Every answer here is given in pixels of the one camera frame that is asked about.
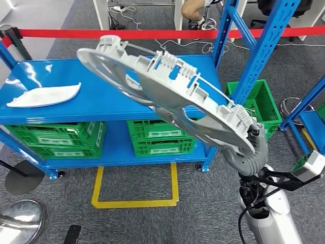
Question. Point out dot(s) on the blue metal shelf rack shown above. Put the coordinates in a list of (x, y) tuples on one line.
[(101, 101)]

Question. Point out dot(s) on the grey plastic wheel hubcap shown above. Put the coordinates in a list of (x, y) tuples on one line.
[(177, 91)]

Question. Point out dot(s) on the neat yellow floor tape outline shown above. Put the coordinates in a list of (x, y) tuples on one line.
[(134, 203)]

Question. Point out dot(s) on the chrome stanchion with round base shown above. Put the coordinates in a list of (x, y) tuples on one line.
[(22, 219)]

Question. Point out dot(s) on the white power strip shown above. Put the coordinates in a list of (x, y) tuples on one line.
[(120, 8)]

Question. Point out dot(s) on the red barrier belt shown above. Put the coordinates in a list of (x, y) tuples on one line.
[(6, 41), (101, 33)]

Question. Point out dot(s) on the black power adapter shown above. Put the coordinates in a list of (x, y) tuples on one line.
[(117, 25)]

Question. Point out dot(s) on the chrome stool footring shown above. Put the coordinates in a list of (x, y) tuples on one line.
[(209, 23)]

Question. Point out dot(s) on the chrome round floor base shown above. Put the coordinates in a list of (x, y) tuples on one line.
[(284, 107)]

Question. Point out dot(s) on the thick dark stanchion post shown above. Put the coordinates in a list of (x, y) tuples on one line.
[(19, 43)]

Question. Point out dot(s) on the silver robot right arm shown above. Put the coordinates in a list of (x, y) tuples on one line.
[(274, 219)]

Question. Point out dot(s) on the thin black stanchion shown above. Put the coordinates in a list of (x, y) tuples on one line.
[(25, 178)]

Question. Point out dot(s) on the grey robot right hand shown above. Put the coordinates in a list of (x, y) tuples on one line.
[(261, 151)]

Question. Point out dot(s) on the person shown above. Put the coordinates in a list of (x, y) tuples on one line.
[(193, 10)]

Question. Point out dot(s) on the short yellow floor tape strip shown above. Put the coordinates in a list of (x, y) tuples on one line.
[(308, 139)]

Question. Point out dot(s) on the small blue metal rack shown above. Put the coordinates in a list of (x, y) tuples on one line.
[(314, 128)]

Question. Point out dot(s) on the black office chair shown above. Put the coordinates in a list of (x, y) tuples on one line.
[(292, 8)]

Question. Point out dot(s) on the white curved plastic panel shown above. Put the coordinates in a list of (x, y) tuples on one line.
[(43, 96)]

